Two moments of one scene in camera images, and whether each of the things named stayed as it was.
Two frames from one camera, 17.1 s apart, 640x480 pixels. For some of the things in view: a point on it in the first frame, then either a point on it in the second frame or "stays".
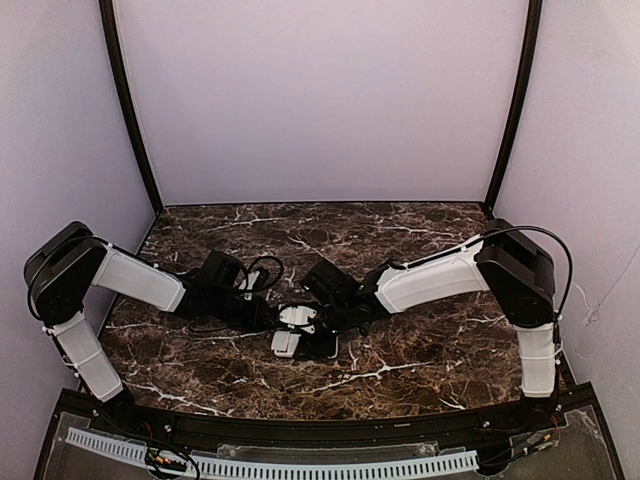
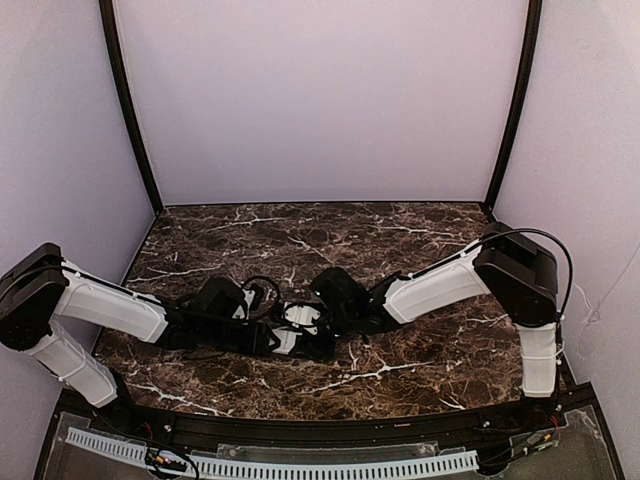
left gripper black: [267, 315] → [267, 341]
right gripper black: [318, 329] stays
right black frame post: [527, 65] stays
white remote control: [284, 343] stays
